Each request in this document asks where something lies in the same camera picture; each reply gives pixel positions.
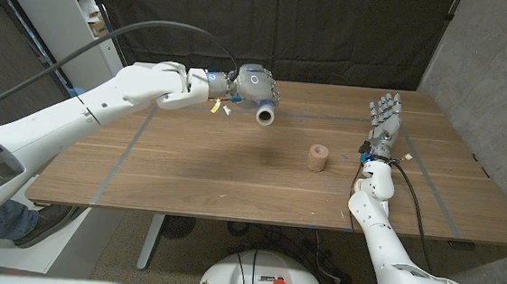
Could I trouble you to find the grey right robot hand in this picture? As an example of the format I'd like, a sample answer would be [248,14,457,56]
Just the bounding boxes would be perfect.
[363,90,404,160]

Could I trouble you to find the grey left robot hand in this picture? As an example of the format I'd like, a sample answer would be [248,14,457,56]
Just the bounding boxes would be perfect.
[230,62,284,113]

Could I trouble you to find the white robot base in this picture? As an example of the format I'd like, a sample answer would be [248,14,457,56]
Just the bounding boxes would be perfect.
[195,245,331,284]

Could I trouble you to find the black backdrop curtain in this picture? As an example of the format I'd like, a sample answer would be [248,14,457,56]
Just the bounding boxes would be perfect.
[80,0,464,96]

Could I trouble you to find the small wooden cylinder block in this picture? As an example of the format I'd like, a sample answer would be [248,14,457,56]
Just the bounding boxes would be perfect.
[305,143,330,174]

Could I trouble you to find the grey tape strip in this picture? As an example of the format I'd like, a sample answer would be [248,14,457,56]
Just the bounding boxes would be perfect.
[390,124,471,239]
[88,100,161,211]

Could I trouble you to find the black stand pole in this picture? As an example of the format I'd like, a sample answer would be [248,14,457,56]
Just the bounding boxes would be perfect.
[444,0,464,24]
[72,0,135,68]

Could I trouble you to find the black table control panel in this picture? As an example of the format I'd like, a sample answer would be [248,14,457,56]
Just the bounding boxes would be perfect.
[447,241,477,252]

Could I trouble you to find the black ribbed round disc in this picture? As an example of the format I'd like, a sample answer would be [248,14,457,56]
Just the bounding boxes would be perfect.
[159,214,198,241]

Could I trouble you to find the small cardboard box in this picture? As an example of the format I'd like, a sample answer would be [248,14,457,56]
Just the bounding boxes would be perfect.
[88,17,111,40]

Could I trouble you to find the white table leg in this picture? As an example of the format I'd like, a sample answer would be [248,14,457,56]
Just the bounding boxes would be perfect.
[136,213,166,272]

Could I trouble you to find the white shelf cabinet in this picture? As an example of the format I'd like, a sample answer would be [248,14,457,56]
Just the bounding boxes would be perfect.
[0,0,134,106]

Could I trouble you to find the white low platform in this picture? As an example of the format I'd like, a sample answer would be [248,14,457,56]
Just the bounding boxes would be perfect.
[0,200,126,283]

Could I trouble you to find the dark leather shoe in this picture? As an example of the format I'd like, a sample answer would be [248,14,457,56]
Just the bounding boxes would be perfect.
[14,201,89,254]

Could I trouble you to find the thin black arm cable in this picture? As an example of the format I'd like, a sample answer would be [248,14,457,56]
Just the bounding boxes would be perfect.
[345,164,363,232]

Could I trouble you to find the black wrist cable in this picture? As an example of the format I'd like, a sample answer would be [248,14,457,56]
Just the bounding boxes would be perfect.
[379,159,443,270]

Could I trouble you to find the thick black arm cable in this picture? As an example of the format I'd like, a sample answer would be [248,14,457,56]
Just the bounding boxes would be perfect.
[0,7,243,140]

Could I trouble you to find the long black frame rail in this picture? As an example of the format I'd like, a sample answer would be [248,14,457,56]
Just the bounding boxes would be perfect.
[0,0,89,102]

